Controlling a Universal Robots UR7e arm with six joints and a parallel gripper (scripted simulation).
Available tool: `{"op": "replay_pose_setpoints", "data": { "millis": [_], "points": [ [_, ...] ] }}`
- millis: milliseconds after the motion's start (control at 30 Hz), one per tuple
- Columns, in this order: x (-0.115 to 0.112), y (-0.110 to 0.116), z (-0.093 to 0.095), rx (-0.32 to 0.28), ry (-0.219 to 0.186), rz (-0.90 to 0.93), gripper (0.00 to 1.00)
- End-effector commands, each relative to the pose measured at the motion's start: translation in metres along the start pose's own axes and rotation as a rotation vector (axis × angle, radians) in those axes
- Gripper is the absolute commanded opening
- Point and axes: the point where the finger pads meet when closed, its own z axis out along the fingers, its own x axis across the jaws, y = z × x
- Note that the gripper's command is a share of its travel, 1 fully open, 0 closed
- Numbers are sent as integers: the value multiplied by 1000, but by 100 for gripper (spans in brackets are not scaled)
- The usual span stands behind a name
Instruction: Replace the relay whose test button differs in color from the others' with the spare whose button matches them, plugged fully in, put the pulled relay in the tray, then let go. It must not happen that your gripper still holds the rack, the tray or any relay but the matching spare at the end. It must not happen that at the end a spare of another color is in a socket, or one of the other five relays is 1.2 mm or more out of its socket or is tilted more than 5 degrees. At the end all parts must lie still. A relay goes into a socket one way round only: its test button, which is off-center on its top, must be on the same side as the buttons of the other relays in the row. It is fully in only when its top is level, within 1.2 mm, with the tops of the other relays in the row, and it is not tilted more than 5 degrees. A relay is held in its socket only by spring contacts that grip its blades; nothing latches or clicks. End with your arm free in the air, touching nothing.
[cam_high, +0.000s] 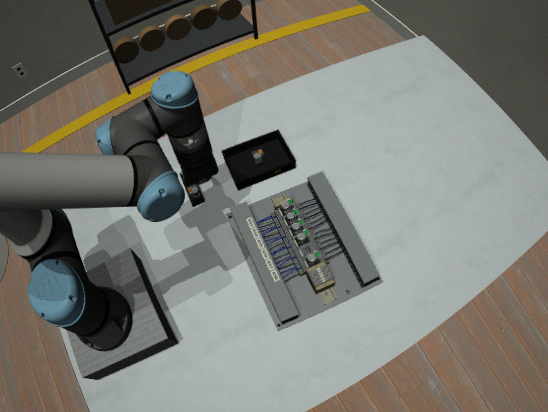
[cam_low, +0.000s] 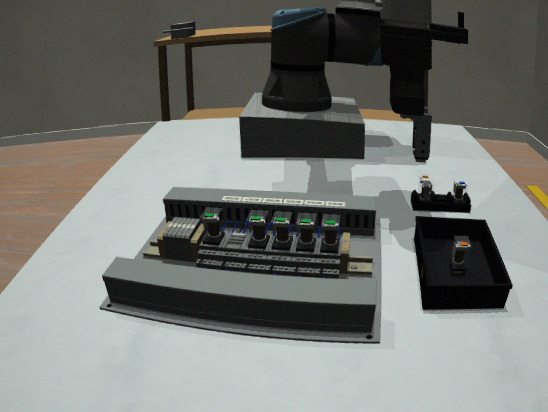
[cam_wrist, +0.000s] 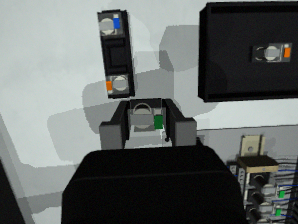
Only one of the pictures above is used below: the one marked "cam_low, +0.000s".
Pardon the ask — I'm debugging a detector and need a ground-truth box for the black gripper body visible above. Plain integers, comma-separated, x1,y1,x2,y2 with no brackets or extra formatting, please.
375,0,468,116

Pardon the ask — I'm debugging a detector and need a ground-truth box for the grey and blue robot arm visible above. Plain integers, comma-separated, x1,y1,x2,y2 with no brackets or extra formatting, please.
262,0,385,112

